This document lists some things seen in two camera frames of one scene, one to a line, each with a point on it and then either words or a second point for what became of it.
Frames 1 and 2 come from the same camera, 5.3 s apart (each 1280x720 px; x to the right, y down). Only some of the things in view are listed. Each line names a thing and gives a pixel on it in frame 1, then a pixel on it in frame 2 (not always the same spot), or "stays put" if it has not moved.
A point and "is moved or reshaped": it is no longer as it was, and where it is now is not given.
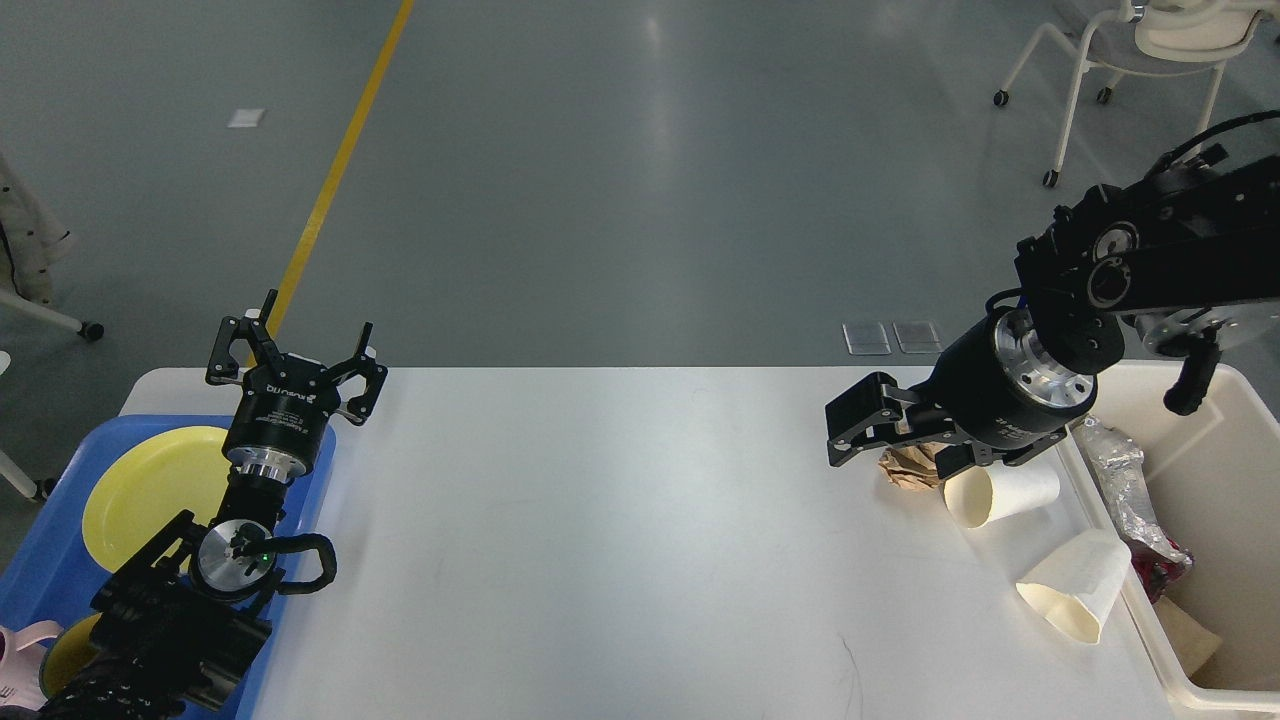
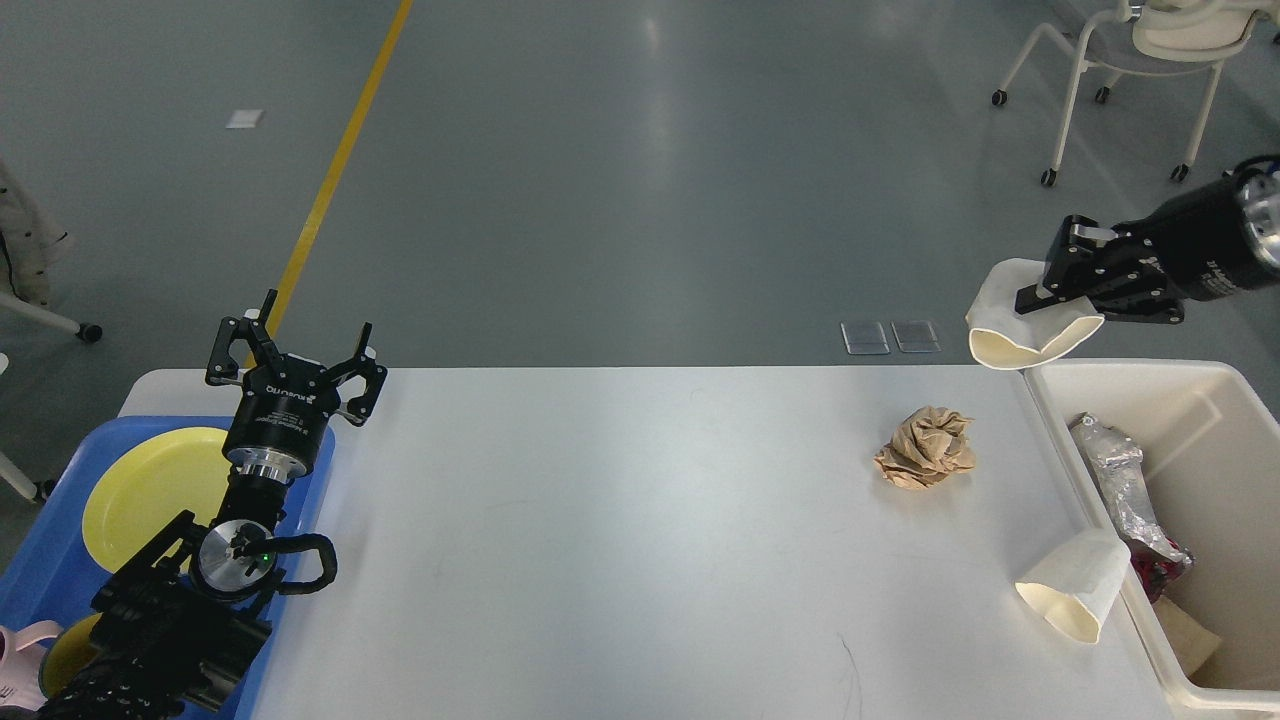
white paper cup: x=981 y=496 is moved or reshaped
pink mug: x=20 y=683 stays put
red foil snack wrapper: x=1155 y=570 stays put
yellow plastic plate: x=148 y=483 stays put
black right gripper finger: x=866 y=415 → x=1086 y=259
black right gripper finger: x=953 y=458 → x=1156 y=303
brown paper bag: x=1194 y=644 stays put
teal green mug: x=71 y=652 stays put
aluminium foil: x=1121 y=461 stays put
